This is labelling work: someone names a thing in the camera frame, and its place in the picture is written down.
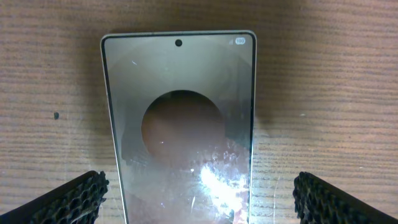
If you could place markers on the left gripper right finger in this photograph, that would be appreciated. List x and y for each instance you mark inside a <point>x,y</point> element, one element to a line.
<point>318,202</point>

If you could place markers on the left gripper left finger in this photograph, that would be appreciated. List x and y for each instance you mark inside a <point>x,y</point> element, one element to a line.
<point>76,202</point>

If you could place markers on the Samsung Galaxy smartphone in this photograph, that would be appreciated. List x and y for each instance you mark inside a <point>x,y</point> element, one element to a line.
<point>181,106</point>

